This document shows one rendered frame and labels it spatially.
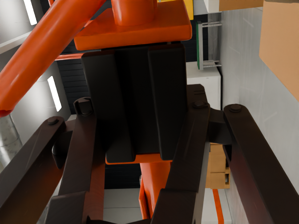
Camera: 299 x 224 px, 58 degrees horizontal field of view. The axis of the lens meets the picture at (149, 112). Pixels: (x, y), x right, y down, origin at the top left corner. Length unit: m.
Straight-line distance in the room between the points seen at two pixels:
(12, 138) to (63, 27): 6.31
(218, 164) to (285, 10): 7.23
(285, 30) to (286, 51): 0.02
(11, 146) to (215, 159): 4.88
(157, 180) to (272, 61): 0.20
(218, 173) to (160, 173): 7.48
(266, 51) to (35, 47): 0.27
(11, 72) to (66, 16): 0.06
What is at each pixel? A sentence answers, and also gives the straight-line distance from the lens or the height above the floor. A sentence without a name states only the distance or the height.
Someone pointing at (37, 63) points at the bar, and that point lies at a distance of 0.19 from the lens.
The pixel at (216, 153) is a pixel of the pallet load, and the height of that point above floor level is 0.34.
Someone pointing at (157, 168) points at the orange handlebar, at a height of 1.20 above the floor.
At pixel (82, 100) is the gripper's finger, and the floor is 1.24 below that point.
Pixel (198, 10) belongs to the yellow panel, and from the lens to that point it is 7.49.
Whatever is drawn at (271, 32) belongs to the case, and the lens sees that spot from 0.35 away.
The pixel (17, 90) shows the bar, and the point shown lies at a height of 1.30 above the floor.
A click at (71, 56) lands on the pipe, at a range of 9.13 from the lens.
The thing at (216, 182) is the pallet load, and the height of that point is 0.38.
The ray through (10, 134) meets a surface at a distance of 6.41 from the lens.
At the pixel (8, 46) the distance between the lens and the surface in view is 8.78.
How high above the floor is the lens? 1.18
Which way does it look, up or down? 7 degrees up
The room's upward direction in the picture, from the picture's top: 94 degrees counter-clockwise
